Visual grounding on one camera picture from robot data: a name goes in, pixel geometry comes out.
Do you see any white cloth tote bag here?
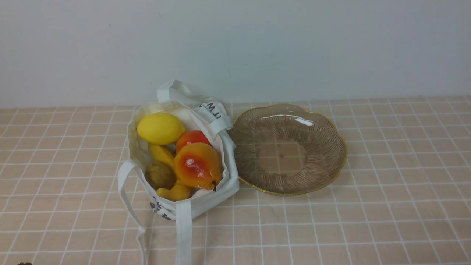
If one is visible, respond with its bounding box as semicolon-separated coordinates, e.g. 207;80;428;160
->
117;80;239;265

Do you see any ribbed glass plate gold rim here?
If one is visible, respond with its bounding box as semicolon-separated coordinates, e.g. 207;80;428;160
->
228;104;348;196

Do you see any yellow banana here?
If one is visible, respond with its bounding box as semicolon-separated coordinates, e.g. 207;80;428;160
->
145;143;192;202

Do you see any red orange round fruit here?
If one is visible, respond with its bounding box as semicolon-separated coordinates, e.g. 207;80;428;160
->
175;130;212;153

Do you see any brown kiwi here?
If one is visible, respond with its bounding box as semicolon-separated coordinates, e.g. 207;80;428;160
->
145;161;176;191

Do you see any orange yellow pear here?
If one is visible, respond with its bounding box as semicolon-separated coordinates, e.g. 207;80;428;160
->
174;143;222;191

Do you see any yellow lemon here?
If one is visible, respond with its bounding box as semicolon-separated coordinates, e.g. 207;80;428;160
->
137;112;185;145

